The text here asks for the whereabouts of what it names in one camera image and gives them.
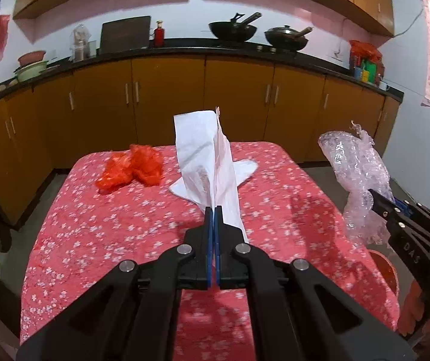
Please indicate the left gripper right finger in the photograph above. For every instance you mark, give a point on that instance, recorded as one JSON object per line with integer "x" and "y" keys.
{"x": 296, "y": 312}

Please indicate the right black wok with lid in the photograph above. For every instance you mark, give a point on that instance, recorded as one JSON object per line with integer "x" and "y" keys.
{"x": 286, "y": 38}

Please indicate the black countertop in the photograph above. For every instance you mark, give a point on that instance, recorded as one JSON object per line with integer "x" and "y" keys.
{"x": 205, "y": 47}

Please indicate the red floral tablecloth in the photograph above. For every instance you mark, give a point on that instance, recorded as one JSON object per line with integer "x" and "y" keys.
{"x": 85, "y": 234}

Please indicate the left black wok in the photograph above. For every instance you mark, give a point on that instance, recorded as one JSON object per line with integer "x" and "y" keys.
{"x": 234, "y": 33}

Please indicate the green container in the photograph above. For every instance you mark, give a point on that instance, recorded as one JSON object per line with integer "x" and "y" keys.
{"x": 369, "y": 70}

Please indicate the red bag over containers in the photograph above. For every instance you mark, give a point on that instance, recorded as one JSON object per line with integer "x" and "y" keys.
{"x": 360, "y": 51}

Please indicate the right hand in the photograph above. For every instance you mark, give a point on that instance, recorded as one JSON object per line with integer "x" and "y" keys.
{"x": 412, "y": 313}

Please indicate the red trash bucket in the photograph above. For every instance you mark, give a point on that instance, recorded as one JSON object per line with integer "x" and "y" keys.
{"x": 382, "y": 273}

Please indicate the red bottle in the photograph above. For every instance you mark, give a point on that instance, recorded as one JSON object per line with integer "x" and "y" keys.
{"x": 159, "y": 33}

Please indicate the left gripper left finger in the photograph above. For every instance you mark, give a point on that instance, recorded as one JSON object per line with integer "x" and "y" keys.
{"x": 131, "y": 312}

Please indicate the bubble wrap sheet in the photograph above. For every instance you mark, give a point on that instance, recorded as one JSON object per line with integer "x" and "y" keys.
{"x": 359, "y": 168}

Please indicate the lower wooden cabinets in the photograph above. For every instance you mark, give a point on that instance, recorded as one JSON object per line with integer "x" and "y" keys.
{"x": 51, "y": 124}

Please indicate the dark cutting board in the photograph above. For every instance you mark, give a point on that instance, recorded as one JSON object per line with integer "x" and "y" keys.
{"x": 125, "y": 35}

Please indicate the white cup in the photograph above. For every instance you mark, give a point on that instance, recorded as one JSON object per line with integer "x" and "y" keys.
{"x": 383, "y": 86}

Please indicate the stacked bowls on counter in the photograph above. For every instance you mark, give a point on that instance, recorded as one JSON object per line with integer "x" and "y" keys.
{"x": 31, "y": 64}

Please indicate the clear jar with bag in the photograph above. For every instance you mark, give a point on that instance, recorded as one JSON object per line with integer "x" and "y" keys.
{"x": 81, "y": 46}

